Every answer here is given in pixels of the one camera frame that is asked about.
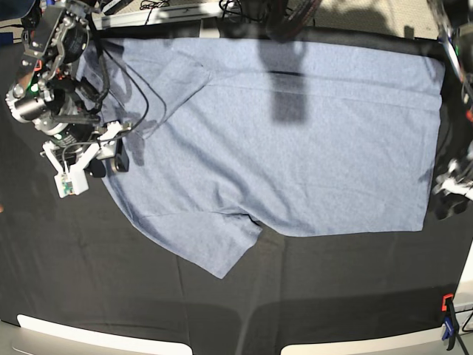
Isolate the blue-grey t-shirt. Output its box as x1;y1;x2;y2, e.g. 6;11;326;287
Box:
75;35;445;280

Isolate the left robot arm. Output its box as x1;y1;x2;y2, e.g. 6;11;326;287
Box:
428;1;472;220

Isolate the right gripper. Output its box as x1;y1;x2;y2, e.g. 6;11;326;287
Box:
47;121;132;178

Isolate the red black cable bundle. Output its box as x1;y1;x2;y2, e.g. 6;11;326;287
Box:
266;0;323;41

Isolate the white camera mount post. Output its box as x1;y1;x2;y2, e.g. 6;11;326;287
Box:
199;17;220;38

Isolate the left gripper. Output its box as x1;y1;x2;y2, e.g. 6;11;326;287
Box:
432;158;472;220

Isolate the orange blue clamp near right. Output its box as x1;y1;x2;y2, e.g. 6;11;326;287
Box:
441;294;459;351

